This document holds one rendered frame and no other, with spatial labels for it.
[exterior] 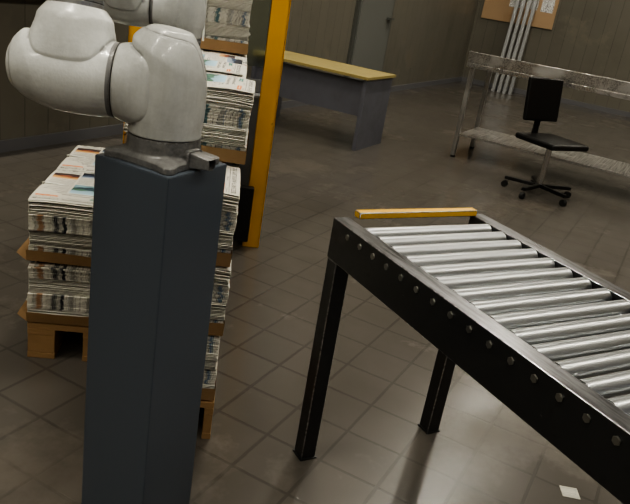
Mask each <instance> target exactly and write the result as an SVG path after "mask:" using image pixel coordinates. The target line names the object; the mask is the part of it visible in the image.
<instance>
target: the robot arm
mask: <svg viewBox="0 0 630 504"><path fill-rule="evenodd" d="M206 7H207V3H206V0H51V1H50V0H47V1H46V2H44V3H43V4H42V5H41V6H40V7H39V8H38V9H37V10H36V15H35V18H34V20H33V22H32V25H31V27H30V28H23V29H21V30H20V31H19V32H17V34H15V35H14V37H13V38H12V40H11V42H10V44H9V46H8V48H7V51H6V58H5V64H6V72H7V76H8V79H9V81H10V83H11V84H12V85H13V86H14V87H15V88H16V89H17V90H18V91H19V92H20V93H21V94H23V95H24V96H26V97H27V98H29V99H31V100H33V101H35V102H37V103H39V104H41V105H44V106H47V107H49V108H52V109H55V110H59V111H64V112H68V113H74V114H80V115H87V116H97V117H112V118H116V119H119V120H121V121H123V122H126V123H128V133H127V140H126V143H125V144H121V145H116V146H110V147H106V148H105V149H104V155H105V156H107V157H112V158H117V159H120V160H123V161H126V162H129V163H132V164H135V165H138V166H141V167H144V168H147V169H150V170H153V171H156V172H158V173H159V174H162V175H166V176H173V175H176V174H177V173H180V172H183V171H187V170H192V169H197V170H205V171H211V170H213V169H214V168H215V165H218V164H219V159H220V158H219V157H218V156H216V155H213V154H210V153H207V152H205V151H202V150H201V134H202V128H203V123H204V117H205V109H206V98H207V74H206V67H205V62H204V58H203V54H202V51H201V48H200V44H201V35H202V32H203V29H204V26H205V21H206ZM114 22H115V23H119V24H123V25H128V26H136V27H142V28H141V29H139V30H138V31H137V32H135V33H134V35H133V39H132V42H126V43H120V42H117V40H116V34H115V27H114Z"/></svg>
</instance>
